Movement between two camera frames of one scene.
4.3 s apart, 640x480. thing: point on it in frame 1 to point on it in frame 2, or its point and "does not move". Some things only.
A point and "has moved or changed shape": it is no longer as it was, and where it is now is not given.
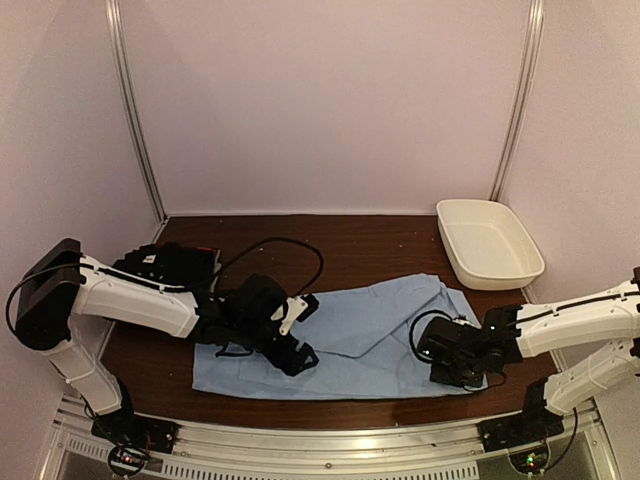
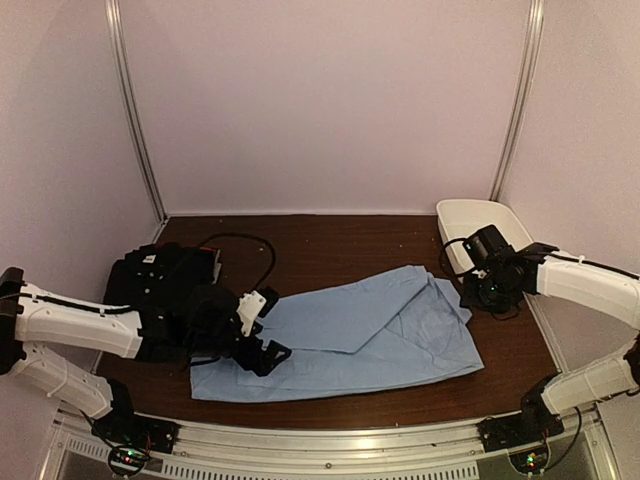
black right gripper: [439, 375] to [468, 298]
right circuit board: [530, 462] does not move
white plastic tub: [486, 246] does not move
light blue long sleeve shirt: [360, 331] has moved or changed shape
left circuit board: [127, 461] does not move
